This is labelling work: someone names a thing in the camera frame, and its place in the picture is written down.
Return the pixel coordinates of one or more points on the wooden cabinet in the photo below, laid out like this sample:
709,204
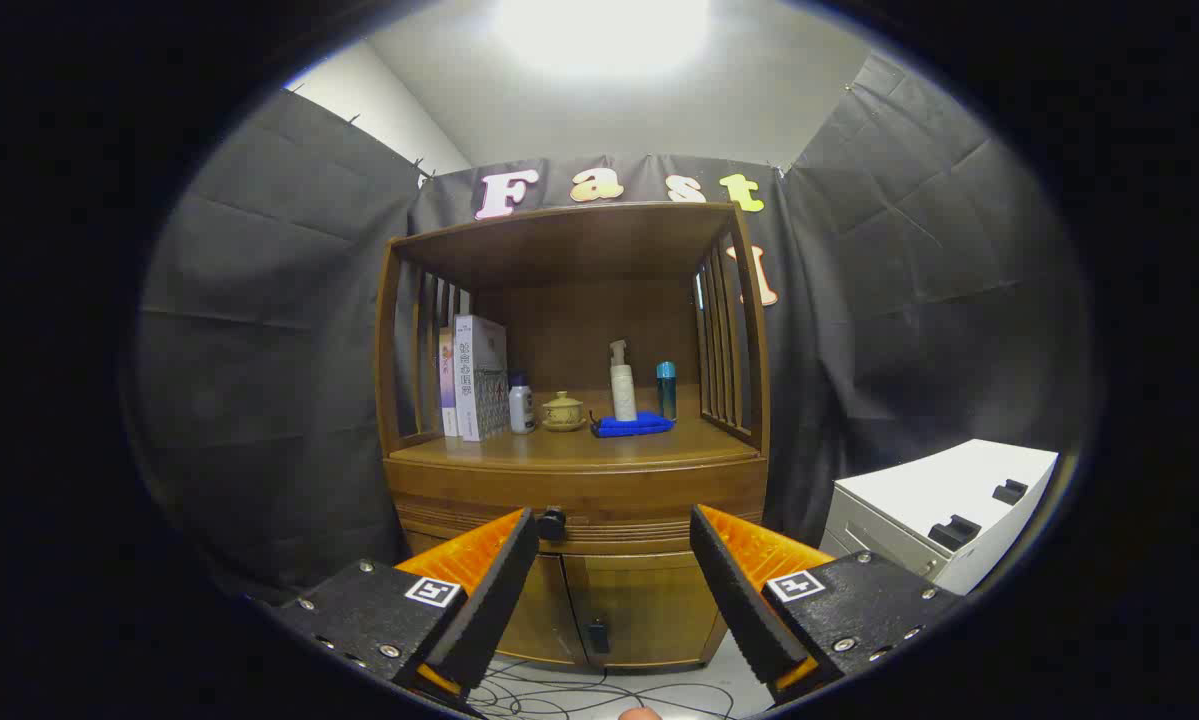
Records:
579,250

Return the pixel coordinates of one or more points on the white pump bottle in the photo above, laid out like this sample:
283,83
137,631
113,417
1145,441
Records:
623,390

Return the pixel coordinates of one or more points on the white bottle with blue cap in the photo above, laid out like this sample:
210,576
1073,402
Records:
522,408

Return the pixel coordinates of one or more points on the black backdrop cloth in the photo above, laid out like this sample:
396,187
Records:
259,350

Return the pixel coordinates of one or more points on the wooden countertop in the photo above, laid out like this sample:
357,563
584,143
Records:
639,445

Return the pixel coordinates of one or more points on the wooden drawer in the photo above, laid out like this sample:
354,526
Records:
619,505

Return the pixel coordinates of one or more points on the blue translucent bottle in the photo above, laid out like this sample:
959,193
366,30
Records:
666,392

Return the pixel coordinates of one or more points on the white patterned book box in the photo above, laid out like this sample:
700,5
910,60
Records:
481,380

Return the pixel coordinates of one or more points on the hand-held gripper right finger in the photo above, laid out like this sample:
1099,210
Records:
744,610

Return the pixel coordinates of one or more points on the yellow lidded ceramic teacup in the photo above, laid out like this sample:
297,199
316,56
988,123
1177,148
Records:
563,412

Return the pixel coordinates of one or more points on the blue folded cloth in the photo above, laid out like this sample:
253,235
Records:
639,427

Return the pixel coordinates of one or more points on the wooden cabinet door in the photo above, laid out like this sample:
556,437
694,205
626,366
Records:
659,600
544,610

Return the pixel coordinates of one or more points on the thin purple book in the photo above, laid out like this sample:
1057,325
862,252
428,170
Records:
447,390

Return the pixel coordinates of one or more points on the white storage cabinet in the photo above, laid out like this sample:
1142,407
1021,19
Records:
949,480

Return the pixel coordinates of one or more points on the black drawer knob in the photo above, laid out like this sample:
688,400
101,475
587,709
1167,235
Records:
551,523

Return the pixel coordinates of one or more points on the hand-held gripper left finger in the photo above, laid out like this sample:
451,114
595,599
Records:
489,610

